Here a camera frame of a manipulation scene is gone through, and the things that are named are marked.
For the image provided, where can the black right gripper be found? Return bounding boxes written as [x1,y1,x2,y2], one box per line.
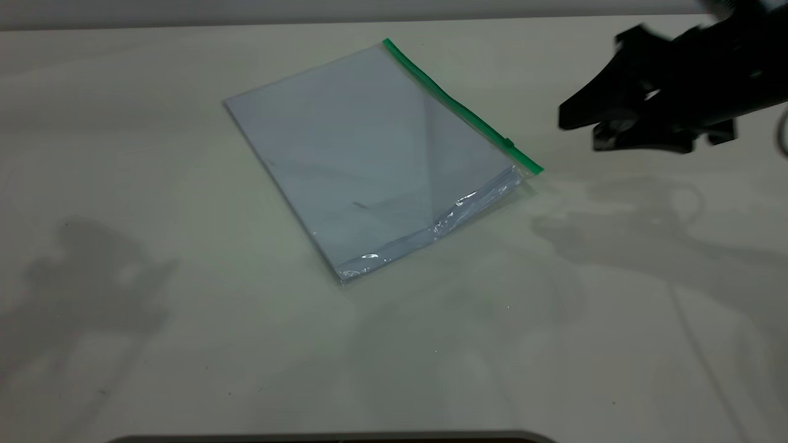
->
[558,0,788,154]

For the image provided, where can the clear plastic bag green zipper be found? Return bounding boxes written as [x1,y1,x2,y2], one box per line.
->
[223,39,545,284]

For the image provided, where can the white paper sheets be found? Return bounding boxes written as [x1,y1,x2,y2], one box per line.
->
[225,46,519,281]

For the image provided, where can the black rounded base panel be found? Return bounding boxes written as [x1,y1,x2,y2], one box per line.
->
[105,430,558,443]

